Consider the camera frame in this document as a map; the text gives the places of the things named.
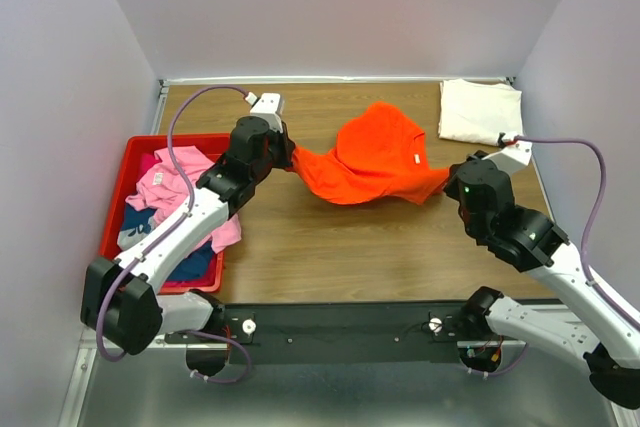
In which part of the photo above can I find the orange t shirt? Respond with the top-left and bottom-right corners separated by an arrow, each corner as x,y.
292,102 -> 449,205

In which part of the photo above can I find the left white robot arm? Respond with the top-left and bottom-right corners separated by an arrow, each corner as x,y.
81,112 -> 293,362

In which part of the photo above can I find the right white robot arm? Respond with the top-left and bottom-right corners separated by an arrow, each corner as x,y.
442,144 -> 639,410

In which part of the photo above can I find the red plastic bin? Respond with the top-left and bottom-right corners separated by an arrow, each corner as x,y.
100,134 -> 229,294

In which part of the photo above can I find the folded white t shirt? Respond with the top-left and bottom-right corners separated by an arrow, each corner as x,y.
438,79 -> 523,146

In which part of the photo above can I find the pink t shirt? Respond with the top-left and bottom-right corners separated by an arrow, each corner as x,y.
125,146 -> 242,253

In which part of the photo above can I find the magenta t shirt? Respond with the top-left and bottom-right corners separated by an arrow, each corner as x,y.
136,153 -> 163,186

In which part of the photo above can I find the navy blue printed t shirt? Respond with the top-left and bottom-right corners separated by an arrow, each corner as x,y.
117,204 -> 214,282

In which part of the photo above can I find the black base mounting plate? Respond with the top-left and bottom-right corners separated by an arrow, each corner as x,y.
164,299 -> 521,366

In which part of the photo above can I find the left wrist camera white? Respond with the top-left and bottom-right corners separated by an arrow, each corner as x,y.
250,93 -> 284,133

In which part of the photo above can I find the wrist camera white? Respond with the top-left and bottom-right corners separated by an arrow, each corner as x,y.
250,93 -> 284,133
485,140 -> 532,175

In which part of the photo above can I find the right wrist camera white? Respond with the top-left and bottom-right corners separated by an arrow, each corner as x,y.
485,140 -> 532,175

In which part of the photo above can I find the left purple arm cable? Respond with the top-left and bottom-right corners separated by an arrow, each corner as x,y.
94,85 -> 259,362

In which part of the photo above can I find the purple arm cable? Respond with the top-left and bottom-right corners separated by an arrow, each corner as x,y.
499,132 -> 640,328
94,85 -> 259,362

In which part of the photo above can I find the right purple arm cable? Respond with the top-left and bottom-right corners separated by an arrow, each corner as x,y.
499,132 -> 640,328

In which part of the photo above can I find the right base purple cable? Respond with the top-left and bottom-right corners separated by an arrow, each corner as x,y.
467,341 -> 529,378

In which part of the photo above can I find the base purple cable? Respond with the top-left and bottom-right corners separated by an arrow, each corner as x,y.
188,330 -> 254,384
467,341 -> 529,378

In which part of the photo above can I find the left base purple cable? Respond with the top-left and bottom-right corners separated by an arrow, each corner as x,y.
188,330 -> 254,384

